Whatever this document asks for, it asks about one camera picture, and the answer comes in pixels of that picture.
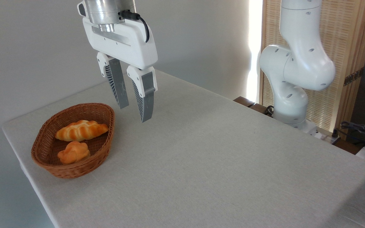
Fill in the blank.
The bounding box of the brown wicker basket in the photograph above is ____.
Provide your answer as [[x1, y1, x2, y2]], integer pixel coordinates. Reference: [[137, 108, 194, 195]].
[[31, 103, 115, 179]]

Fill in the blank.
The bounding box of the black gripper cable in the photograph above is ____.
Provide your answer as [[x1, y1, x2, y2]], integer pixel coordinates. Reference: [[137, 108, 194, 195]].
[[119, 10, 150, 43]]

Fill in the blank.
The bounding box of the dark brown wooden board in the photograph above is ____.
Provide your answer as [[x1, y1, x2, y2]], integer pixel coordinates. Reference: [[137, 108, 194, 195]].
[[233, 97, 273, 117]]

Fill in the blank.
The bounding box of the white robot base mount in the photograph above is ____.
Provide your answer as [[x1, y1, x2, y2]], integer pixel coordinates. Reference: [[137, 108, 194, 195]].
[[303, 122, 341, 143]]

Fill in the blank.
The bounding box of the long braided bread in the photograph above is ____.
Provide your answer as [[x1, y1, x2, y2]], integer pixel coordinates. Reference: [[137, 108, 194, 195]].
[[55, 120, 109, 142]]

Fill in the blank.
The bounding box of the black cable bundle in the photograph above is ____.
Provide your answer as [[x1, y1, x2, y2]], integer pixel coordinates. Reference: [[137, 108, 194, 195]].
[[339, 118, 365, 150]]

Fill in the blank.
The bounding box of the small round bread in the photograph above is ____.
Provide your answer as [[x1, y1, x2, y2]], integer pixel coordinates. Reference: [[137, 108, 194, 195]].
[[57, 141, 91, 165]]

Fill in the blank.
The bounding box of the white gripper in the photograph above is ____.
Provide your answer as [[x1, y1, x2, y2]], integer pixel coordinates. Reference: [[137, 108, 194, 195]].
[[82, 17, 158, 123]]

